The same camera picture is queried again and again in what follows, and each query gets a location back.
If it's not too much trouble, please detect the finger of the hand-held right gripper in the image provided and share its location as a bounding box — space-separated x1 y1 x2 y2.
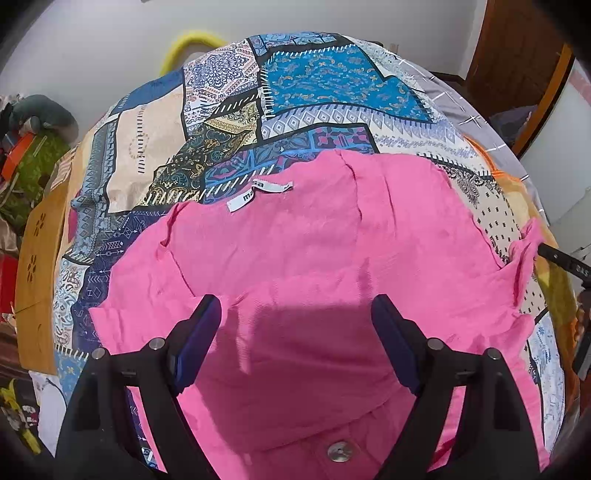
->
537 241 577 274

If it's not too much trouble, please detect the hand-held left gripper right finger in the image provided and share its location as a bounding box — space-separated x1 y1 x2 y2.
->
370 294 542 480

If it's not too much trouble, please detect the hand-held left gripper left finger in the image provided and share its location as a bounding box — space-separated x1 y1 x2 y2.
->
54 294 223 480

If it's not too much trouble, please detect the pink shirt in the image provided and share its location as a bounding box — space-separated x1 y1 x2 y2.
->
88 148 553 480

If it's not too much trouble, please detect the person's right hand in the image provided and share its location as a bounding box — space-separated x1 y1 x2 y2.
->
573 305 591 377

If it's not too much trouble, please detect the white appliance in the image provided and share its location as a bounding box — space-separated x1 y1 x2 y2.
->
517 54 591 228

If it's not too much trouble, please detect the dark blue cloth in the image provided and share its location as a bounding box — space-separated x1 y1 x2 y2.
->
488 105 539 149

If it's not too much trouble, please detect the grey checked sheet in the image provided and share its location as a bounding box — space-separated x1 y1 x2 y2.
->
369 39 546 197

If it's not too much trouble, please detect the wooden bed board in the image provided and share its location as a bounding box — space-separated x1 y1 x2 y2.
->
14 143 78 376

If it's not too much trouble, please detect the yellow toy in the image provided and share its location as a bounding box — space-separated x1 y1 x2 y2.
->
0 378 43 456

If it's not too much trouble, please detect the red box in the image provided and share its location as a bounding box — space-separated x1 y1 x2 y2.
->
0 255 20 315

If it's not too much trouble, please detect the brown wooden door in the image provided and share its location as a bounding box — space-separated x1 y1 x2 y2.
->
464 0 576 158

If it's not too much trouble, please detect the green patterned cloth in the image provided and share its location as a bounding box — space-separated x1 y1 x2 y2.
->
0 130 71 234

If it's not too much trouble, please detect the orange plastic object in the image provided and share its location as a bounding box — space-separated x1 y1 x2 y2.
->
0 131 37 182

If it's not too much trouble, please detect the patchwork printed bedsheet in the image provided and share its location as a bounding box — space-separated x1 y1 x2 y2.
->
50 32 583 464

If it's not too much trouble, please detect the grey plush toy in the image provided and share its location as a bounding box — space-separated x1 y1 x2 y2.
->
9 95 79 136

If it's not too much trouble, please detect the yellow foam hoop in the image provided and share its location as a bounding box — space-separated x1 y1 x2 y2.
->
159 30 223 77

